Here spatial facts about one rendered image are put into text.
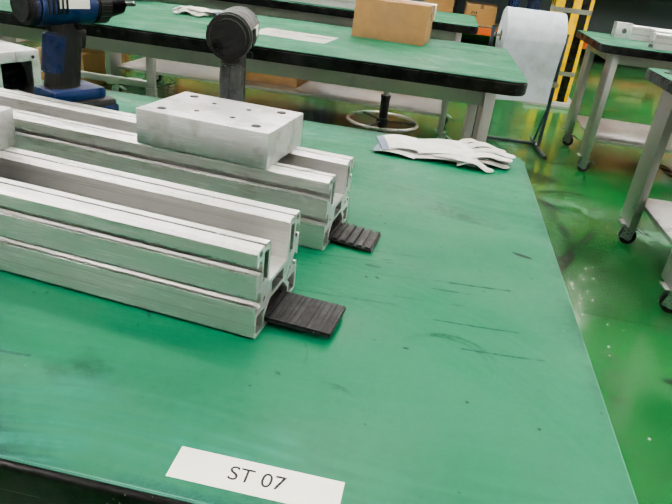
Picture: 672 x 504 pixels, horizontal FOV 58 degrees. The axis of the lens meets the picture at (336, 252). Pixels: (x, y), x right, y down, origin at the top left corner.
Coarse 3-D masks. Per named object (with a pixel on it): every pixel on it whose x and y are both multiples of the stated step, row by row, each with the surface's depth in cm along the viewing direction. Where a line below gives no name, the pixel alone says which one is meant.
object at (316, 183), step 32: (0, 96) 81; (32, 96) 81; (32, 128) 73; (64, 128) 71; (96, 128) 72; (128, 128) 77; (96, 160) 72; (128, 160) 70; (160, 160) 71; (192, 160) 68; (224, 160) 67; (288, 160) 73; (320, 160) 71; (352, 160) 73; (224, 192) 68; (256, 192) 67; (288, 192) 66; (320, 192) 65; (320, 224) 67
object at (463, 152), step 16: (384, 144) 105; (400, 144) 105; (416, 144) 106; (432, 144) 107; (448, 144) 107; (464, 144) 109; (480, 144) 107; (448, 160) 102; (464, 160) 101; (480, 160) 103; (496, 160) 106; (512, 160) 104
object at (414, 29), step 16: (368, 0) 242; (384, 0) 242; (400, 0) 254; (368, 16) 244; (384, 16) 242; (400, 16) 241; (416, 16) 239; (432, 16) 251; (352, 32) 248; (368, 32) 247; (384, 32) 245; (400, 32) 243; (416, 32) 242; (96, 64) 444; (96, 80) 448; (256, 80) 419; (272, 80) 416; (288, 80) 413; (304, 80) 429
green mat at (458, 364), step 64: (320, 128) 115; (384, 192) 87; (448, 192) 90; (512, 192) 94; (320, 256) 67; (384, 256) 69; (448, 256) 70; (512, 256) 72; (0, 320) 50; (64, 320) 51; (128, 320) 52; (384, 320) 57; (448, 320) 58; (512, 320) 59; (576, 320) 61; (0, 384) 43; (64, 384) 44; (128, 384) 45; (192, 384) 46; (256, 384) 46; (320, 384) 47; (384, 384) 48; (448, 384) 49; (512, 384) 50; (576, 384) 51; (0, 448) 38; (64, 448) 39; (128, 448) 39; (256, 448) 40; (320, 448) 41; (384, 448) 42; (448, 448) 42; (512, 448) 43; (576, 448) 44
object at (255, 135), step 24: (192, 96) 74; (144, 120) 67; (168, 120) 66; (192, 120) 65; (216, 120) 66; (240, 120) 67; (264, 120) 68; (288, 120) 69; (168, 144) 67; (192, 144) 67; (216, 144) 66; (240, 144) 65; (264, 144) 64; (288, 144) 70; (264, 168) 65
